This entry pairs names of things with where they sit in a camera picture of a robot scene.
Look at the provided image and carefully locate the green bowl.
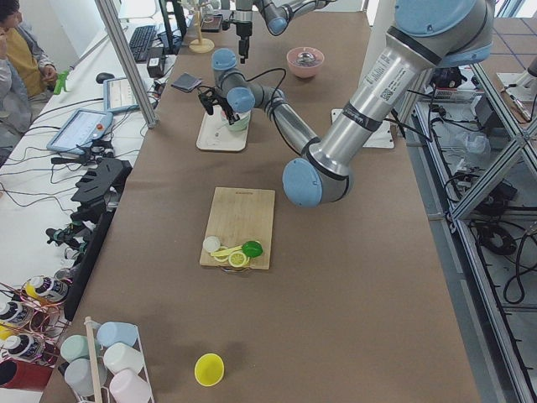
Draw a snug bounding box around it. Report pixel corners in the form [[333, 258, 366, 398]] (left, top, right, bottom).
[[227, 111, 251, 132]]

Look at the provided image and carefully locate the green spray nozzle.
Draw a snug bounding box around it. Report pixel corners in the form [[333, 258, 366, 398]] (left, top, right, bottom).
[[53, 71, 70, 95]]

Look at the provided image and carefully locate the cream serving tray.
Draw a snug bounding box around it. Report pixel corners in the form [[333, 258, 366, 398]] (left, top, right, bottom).
[[196, 106, 248, 152]]

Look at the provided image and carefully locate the white cup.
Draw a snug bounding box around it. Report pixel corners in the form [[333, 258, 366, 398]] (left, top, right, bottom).
[[103, 343, 144, 374]]

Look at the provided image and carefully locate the teach pendant tablet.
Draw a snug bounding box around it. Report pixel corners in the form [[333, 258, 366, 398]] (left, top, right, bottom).
[[46, 108, 113, 154]]

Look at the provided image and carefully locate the red container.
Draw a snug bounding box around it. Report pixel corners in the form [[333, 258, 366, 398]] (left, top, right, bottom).
[[0, 360, 53, 392]]

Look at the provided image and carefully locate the yellow cup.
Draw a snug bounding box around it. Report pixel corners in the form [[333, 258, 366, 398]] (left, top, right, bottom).
[[194, 353, 225, 387]]

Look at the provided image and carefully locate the wooden mug tree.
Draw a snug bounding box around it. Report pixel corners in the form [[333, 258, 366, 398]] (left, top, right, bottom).
[[180, 0, 215, 54]]

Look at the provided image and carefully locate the bamboo cutting board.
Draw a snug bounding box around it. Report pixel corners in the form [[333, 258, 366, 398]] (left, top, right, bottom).
[[205, 186, 275, 270]]

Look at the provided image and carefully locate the yellow lemon wedge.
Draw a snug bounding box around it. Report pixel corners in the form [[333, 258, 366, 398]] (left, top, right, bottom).
[[210, 245, 242, 258]]

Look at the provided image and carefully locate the black power adapter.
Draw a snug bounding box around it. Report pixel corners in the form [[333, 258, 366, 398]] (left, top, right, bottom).
[[146, 47, 166, 78]]

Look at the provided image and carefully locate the grey cup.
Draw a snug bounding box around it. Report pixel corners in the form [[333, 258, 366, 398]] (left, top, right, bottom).
[[64, 358, 94, 396]]

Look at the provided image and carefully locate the green lime half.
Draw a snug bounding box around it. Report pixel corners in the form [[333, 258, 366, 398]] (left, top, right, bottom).
[[241, 240, 263, 259]]

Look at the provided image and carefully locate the lemon slice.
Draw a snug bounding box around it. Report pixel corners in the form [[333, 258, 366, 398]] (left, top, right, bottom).
[[227, 251, 250, 268]]

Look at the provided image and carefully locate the pink cup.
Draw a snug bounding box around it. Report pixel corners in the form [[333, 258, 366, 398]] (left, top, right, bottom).
[[109, 369, 151, 403]]

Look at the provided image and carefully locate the seated person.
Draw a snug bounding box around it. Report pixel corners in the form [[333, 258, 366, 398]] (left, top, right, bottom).
[[1, 0, 58, 136]]

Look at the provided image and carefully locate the aluminium frame post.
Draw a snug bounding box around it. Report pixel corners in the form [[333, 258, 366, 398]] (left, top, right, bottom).
[[95, 0, 158, 129]]

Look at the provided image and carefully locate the light blue cup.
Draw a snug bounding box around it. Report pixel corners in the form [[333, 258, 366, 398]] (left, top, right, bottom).
[[96, 322, 138, 348]]

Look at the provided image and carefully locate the black tool stand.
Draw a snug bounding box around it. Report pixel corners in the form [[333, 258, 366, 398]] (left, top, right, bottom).
[[45, 158, 133, 322]]

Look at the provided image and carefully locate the wire cup rack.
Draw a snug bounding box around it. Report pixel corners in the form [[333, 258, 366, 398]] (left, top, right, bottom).
[[60, 318, 155, 402]]

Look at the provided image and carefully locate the yellow paint bottle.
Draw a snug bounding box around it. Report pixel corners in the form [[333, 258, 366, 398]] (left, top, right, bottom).
[[24, 276, 69, 303]]

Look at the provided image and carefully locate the white round slice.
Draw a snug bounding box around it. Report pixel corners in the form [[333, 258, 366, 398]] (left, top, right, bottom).
[[202, 236, 222, 254]]

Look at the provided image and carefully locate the mint green cup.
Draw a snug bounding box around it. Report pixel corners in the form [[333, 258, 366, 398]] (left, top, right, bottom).
[[60, 335, 90, 363]]

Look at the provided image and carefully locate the black computer mouse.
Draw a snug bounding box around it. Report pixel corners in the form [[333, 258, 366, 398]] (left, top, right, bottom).
[[96, 72, 115, 84]]

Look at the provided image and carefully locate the large pink bowl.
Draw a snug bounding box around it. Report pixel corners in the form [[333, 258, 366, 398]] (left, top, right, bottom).
[[286, 46, 325, 79]]

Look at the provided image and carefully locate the black keyboard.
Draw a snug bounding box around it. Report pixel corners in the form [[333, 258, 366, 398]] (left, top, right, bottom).
[[128, 25, 156, 63]]

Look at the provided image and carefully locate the brown rectangular tray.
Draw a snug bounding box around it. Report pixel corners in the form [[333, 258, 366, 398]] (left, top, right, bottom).
[[201, 14, 225, 33]]

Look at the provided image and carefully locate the dark folded cloth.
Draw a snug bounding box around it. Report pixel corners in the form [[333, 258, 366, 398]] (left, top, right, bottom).
[[171, 72, 202, 92]]

